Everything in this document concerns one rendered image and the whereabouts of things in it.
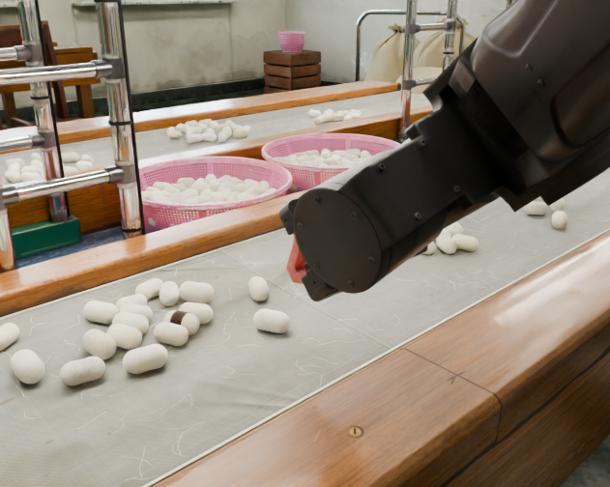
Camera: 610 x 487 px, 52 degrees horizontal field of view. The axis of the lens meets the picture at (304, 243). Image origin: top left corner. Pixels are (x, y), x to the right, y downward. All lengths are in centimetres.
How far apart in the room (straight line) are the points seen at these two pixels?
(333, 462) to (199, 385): 16
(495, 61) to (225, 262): 53
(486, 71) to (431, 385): 28
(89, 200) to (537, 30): 89
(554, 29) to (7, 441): 44
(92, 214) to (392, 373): 68
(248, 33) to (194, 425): 669
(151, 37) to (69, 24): 80
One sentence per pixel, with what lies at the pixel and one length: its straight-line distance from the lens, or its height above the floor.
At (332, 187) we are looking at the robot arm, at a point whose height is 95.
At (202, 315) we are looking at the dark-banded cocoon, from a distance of 60.
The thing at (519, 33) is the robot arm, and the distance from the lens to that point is 24.
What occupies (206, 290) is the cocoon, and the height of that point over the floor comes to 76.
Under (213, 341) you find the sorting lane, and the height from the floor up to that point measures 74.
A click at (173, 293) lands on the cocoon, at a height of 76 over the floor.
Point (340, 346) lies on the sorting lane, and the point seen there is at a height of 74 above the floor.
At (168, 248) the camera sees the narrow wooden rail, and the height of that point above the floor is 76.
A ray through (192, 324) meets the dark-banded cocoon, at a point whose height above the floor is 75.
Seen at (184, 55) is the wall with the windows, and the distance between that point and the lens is 660.
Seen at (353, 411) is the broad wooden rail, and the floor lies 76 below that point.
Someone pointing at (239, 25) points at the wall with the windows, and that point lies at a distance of 700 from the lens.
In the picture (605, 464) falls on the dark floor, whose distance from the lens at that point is 171.
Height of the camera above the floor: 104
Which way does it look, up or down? 22 degrees down
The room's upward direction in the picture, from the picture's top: straight up
